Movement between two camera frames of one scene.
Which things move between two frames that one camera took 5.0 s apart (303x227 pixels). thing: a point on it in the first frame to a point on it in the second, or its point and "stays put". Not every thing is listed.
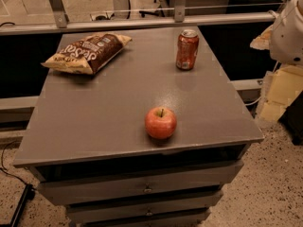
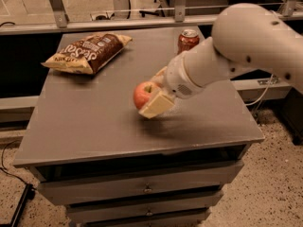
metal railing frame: [122, 20] stays put
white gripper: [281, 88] to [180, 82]
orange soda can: [187, 49] stays put
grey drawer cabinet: [87, 138] stays put
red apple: [161, 123] to [143, 93]
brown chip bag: [86, 55] stays put
